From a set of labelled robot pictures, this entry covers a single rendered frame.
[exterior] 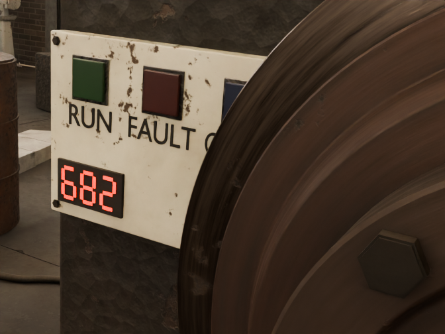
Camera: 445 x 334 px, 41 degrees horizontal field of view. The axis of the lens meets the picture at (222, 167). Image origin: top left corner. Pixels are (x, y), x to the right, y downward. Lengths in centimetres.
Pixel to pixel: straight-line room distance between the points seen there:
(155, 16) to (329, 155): 29
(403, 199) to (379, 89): 8
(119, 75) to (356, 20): 29
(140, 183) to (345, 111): 30
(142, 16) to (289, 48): 26
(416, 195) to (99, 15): 42
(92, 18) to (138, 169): 15
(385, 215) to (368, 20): 11
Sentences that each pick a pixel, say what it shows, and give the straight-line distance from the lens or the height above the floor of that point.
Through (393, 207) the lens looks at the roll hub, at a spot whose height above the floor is 122.
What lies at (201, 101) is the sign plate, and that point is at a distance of 51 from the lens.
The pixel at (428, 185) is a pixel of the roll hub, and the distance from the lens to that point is 23.
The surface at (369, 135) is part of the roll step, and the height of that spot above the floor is 123.
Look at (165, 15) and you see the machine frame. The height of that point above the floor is 126.
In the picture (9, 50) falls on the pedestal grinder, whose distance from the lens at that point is 903.
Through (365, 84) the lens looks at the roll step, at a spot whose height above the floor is 125.
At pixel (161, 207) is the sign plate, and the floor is 110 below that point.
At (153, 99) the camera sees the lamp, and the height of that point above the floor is 119.
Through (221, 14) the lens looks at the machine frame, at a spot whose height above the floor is 127.
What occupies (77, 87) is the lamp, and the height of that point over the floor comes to 119.
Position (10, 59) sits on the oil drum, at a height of 88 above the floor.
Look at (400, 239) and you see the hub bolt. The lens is 23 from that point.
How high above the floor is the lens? 129
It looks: 16 degrees down
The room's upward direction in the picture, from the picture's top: 5 degrees clockwise
